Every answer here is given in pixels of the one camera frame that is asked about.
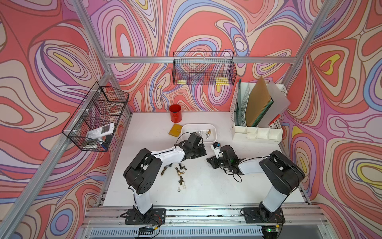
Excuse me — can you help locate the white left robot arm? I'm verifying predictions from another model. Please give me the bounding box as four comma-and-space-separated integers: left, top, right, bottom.
123, 132, 207, 215

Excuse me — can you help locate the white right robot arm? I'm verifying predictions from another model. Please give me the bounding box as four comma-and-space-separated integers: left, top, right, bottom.
207, 142, 305, 222

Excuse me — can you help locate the white storage box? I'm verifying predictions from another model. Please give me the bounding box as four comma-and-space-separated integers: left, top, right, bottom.
181, 123, 217, 144

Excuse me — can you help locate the yellow sponge pad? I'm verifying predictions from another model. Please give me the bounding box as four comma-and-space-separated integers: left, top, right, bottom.
169, 123, 183, 137

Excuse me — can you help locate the red metal cup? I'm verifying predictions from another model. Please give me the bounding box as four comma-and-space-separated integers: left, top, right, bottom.
169, 104, 182, 123

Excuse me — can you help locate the white file organizer rack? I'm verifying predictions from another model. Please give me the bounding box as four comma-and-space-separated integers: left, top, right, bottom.
230, 82, 283, 144

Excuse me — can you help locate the green folder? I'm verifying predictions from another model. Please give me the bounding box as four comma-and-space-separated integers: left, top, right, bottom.
252, 99, 274, 127

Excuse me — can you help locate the brown cardboard folder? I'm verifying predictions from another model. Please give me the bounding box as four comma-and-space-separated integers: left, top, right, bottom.
245, 77, 273, 127

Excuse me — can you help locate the grey plastic sheet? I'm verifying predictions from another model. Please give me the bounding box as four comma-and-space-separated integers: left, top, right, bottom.
258, 82, 290, 128

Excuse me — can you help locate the white remote control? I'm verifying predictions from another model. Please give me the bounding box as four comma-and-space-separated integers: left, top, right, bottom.
86, 123, 114, 139

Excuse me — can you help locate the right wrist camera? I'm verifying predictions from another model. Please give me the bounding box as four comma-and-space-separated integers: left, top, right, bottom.
210, 142, 221, 158

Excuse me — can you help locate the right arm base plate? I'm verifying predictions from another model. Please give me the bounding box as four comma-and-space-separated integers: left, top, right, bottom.
241, 207, 286, 224

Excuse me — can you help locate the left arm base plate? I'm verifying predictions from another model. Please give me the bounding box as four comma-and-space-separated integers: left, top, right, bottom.
120, 208, 166, 226

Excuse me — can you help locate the black wire basket back wall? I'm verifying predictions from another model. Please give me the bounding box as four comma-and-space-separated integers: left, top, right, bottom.
172, 50, 237, 86

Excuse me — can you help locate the black wire basket wall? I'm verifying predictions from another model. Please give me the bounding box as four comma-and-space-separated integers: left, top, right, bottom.
62, 83, 129, 152
172, 50, 237, 86

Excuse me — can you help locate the black wire basket left wall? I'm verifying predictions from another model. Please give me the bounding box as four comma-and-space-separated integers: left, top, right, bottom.
62, 83, 129, 152

